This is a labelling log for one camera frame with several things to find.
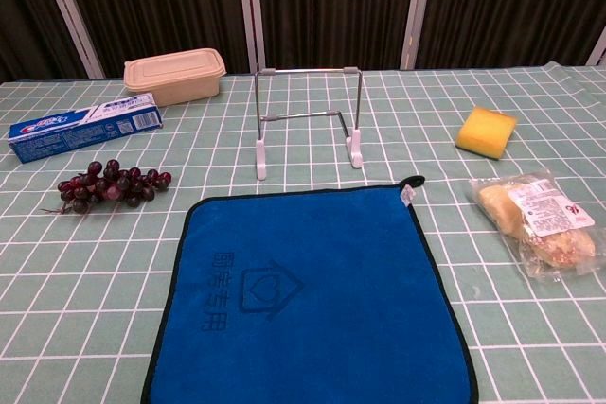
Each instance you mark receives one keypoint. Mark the white partition frame post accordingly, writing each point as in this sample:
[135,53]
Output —
[71,16]
[599,51]
[416,11]
[251,11]

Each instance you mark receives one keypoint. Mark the yellow sponge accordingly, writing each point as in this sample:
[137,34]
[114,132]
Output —
[483,132]

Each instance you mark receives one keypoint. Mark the purple grape bunch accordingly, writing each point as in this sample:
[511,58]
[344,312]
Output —
[113,181]

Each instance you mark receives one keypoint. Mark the blue microfibre towel black trim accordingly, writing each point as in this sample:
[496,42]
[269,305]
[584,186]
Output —
[308,281]

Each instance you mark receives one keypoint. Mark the blue toothpaste box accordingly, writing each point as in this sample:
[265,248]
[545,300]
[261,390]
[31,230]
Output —
[71,134]

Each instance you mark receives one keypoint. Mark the bread in clear plastic bag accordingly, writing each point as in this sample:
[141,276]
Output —
[521,215]

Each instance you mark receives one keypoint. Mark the beige lidded food container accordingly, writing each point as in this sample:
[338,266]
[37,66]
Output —
[175,73]

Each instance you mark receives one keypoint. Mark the dark pleated partition panel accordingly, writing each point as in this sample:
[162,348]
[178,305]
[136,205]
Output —
[511,2]
[156,2]
[23,11]
[331,6]

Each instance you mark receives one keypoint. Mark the green checked tablecloth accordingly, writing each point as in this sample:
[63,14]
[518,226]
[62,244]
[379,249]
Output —
[94,281]

